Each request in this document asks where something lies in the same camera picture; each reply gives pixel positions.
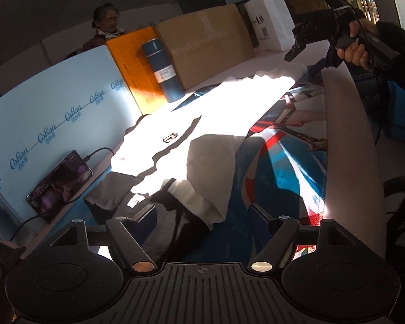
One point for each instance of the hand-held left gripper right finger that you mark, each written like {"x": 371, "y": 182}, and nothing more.
{"x": 261, "y": 222}

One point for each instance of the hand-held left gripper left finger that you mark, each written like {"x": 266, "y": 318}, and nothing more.
{"x": 140, "y": 224}

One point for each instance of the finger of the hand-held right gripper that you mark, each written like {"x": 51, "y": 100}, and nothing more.
{"x": 292, "y": 54}
{"x": 320, "y": 65}

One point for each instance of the white shirt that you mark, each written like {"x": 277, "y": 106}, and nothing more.
{"x": 195, "y": 114}

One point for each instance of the person's right forearm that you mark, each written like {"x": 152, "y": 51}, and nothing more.
{"x": 398, "y": 40}

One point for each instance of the person's right hand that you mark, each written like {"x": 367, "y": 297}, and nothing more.
{"x": 356, "y": 55}

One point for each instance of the white paper bag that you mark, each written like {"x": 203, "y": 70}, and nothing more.
{"x": 268, "y": 20}

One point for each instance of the brown cardboard box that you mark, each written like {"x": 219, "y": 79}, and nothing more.
{"x": 209, "y": 44}

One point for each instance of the black smartphone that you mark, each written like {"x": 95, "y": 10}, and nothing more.
{"x": 59, "y": 185}

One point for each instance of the dark blue vacuum bottle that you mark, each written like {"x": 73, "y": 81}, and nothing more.
{"x": 162, "y": 71}

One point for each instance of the light blue carton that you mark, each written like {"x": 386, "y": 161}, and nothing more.
{"x": 54, "y": 101}

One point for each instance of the orange box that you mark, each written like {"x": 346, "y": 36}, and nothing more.
{"x": 130, "y": 60}

